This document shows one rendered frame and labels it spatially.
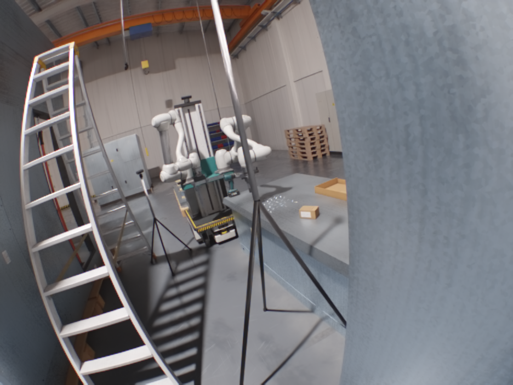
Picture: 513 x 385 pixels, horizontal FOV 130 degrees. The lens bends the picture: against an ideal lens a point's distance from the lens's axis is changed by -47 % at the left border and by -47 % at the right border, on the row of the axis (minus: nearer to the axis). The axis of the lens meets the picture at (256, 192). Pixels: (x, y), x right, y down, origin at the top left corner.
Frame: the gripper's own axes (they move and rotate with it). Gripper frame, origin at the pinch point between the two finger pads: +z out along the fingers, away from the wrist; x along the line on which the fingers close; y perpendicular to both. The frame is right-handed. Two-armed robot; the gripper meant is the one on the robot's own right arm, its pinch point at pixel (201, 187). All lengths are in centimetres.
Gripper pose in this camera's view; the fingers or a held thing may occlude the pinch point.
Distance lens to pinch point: 244.6
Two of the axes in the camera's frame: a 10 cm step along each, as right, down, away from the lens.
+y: -4.3, -1.7, 8.9
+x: -8.8, 3.0, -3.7
